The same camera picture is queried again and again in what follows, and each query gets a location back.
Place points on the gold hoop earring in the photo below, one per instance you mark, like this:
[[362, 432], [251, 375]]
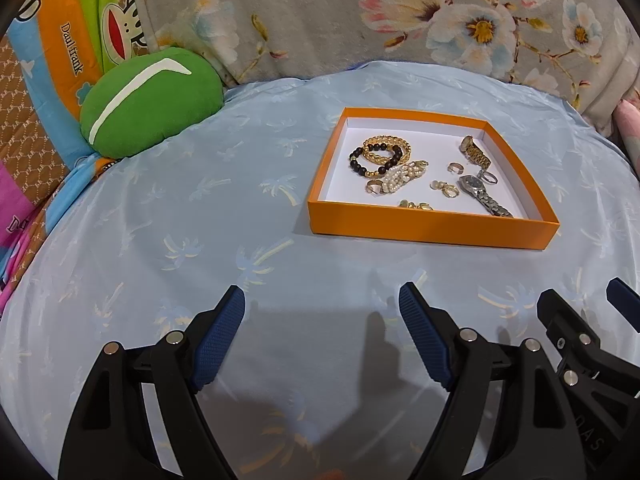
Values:
[[455, 168], [374, 188]]

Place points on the green cushion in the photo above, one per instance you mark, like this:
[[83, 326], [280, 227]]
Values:
[[150, 105]]

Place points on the cartoon printed blanket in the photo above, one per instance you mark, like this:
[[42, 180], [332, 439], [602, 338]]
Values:
[[60, 60]]

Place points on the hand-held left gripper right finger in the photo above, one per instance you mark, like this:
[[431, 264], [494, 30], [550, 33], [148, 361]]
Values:
[[425, 330]]

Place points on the pink printed cloth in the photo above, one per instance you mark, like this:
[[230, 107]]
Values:
[[12, 210]]

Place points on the orange jewelry box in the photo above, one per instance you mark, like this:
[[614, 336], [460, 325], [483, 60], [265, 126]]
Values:
[[435, 227]]

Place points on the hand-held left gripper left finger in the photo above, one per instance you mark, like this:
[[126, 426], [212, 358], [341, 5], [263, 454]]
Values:
[[220, 335]]

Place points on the floral grey pillow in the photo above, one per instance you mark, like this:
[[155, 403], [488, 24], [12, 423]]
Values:
[[310, 20]]

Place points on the small gold earring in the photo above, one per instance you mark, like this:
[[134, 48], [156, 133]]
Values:
[[406, 204], [425, 206]]

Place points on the brown patterned cloth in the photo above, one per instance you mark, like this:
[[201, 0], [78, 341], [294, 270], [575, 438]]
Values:
[[25, 125]]

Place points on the silver watch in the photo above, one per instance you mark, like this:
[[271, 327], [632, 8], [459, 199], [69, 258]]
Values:
[[480, 192]]

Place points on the light blue palm-print sheet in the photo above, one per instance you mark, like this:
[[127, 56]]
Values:
[[200, 235]]

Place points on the gold watch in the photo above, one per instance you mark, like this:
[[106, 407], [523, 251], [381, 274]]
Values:
[[472, 152]]

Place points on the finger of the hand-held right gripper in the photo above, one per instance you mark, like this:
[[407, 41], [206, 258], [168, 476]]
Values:
[[625, 302], [565, 320]]

